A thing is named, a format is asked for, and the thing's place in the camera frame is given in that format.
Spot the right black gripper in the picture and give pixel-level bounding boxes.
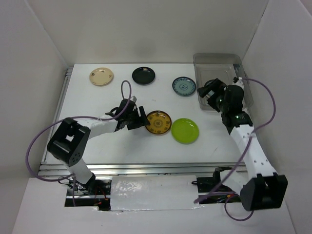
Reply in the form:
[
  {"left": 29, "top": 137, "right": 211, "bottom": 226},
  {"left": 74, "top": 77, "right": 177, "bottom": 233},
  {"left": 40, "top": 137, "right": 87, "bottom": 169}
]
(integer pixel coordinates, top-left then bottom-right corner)
[{"left": 198, "top": 78, "right": 229, "bottom": 113}]

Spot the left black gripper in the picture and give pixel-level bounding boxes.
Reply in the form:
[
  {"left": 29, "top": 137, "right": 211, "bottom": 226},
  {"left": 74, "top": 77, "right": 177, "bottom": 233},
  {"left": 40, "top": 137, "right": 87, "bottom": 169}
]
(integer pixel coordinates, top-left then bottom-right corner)
[{"left": 125, "top": 106, "right": 150, "bottom": 131}]

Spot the yellow brown patterned plate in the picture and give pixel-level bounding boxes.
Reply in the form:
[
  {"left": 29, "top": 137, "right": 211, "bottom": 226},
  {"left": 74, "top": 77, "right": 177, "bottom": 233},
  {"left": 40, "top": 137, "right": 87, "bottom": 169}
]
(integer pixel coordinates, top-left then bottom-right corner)
[{"left": 145, "top": 110, "right": 172, "bottom": 135}]

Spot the lime green plate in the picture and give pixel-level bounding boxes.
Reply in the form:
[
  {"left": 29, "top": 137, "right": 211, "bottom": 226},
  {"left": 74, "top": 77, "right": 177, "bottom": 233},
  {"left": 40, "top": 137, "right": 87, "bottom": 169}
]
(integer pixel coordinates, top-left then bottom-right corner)
[{"left": 171, "top": 118, "right": 199, "bottom": 144}]

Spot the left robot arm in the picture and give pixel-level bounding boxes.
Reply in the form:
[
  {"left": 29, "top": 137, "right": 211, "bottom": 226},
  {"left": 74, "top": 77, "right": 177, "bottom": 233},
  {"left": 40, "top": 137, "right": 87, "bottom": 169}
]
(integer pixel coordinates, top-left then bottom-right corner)
[{"left": 47, "top": 99, "right": 150, "bottom": 195}]

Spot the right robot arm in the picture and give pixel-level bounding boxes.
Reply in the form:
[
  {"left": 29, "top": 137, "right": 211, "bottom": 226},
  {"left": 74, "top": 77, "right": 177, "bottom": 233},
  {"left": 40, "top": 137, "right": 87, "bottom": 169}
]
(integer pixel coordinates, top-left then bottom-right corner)
[{"left": 194, "top": 77, "right": 288, "bottom": 211}]

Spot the clear plastic bin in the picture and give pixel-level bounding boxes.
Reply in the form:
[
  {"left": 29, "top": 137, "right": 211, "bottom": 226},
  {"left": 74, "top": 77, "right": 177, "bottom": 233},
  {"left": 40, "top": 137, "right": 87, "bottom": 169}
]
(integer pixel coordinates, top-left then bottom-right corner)
[{"left": 193, "top": 53, "right": 254, "bottom": 111}]

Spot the blue patterned plate right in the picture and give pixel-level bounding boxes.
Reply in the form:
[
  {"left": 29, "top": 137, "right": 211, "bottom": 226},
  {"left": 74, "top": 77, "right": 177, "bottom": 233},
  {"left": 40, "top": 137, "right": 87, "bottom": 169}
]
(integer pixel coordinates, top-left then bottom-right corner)
[{"left": 172, "top": 77, "right": 196, "bottom": 97}]

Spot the black plate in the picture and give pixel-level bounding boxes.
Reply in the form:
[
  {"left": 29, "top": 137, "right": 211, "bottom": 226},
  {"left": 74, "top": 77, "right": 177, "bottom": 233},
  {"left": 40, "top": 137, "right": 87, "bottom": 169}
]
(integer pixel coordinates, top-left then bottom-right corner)
[{"left": 132, "top": 67, "right": 156, "bottom": 85}]

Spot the cream plate with flowers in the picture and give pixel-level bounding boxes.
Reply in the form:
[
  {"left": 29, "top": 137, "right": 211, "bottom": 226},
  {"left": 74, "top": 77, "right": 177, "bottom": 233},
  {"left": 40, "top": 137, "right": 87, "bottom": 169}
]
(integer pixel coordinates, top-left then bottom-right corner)
[{"left": 89, "top": 68, "right": 114, "bottom": 86}]

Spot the white foil covered panel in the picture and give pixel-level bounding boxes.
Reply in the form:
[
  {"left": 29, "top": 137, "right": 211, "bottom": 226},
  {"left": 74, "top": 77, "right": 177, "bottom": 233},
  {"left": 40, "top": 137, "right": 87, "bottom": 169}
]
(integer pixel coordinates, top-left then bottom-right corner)
[{"left": 110, "top": 175, "right": 200, "bottom": 211}]

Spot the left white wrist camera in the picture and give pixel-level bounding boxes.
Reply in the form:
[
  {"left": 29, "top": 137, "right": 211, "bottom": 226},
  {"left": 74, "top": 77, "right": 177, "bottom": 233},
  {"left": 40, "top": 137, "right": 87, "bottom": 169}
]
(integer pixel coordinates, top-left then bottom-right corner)
[{"left": 131, "top": 96, "right": 137, "bottom": 103}]

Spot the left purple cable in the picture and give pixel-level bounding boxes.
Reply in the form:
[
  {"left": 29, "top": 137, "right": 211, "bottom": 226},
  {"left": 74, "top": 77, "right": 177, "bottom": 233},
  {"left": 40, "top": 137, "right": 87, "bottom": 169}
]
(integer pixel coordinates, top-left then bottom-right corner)
[{"left": 25, "top": 80, "right": 134, "bottom": 207}]

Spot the purple cable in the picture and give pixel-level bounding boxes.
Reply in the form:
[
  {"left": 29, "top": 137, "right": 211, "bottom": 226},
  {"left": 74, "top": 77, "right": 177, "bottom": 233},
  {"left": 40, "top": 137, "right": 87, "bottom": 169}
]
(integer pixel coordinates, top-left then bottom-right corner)
[
  {"left": 194, "top": 78, "right": 277, "bottom": 222},
  {"left": 25, "top": 80, "right": 134, "bottom": 207}
]

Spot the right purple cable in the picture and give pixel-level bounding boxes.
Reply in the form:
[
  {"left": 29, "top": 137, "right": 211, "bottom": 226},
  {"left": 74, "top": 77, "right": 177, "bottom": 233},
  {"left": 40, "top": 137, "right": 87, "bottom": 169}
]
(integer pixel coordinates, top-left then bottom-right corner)
[{"left": 194, "top": 78, "right": 277, "bottom": 222}]

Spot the aluminium table frame rail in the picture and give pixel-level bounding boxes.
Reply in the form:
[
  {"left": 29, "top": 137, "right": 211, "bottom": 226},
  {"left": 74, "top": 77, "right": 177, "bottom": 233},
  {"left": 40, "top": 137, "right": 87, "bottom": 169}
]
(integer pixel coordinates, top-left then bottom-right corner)
[{"left": 39, "top": 63, "right": 272, "bottom": 176}]

